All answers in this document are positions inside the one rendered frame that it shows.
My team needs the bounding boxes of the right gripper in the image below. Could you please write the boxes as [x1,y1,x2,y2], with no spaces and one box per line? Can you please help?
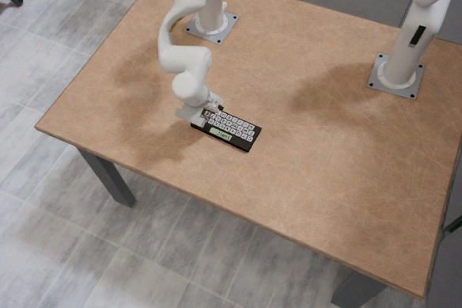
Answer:
[204,92,224,113]

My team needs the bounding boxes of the black keyboard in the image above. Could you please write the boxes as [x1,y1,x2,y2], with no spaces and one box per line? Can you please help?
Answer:
[191,109,262,152]

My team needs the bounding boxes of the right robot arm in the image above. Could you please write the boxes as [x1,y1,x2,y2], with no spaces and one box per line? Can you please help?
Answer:
[157,0,228,128]

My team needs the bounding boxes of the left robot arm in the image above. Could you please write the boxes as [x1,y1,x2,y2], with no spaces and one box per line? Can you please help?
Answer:
[377,0,450,90]

